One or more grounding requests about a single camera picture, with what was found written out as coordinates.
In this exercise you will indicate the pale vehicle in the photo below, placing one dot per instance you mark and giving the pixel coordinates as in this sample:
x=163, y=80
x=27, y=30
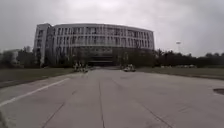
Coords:
x=129, y=68

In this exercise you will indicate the tall lamp pole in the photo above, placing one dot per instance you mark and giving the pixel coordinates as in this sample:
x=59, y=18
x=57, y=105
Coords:
x=178, y=46

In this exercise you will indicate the group of people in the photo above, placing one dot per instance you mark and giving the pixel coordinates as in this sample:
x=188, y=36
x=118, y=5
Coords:
x=81, y=68

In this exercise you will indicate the grey concrete paved road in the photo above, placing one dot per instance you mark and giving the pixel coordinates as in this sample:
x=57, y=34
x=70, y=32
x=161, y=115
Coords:
x=116, y=100

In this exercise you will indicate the row of dark trees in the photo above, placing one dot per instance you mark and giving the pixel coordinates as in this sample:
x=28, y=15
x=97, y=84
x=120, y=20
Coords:
x=186, y=59

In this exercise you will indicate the large grey multistorey building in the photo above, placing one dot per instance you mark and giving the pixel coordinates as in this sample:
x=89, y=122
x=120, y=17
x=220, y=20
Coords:
x=96, y=41

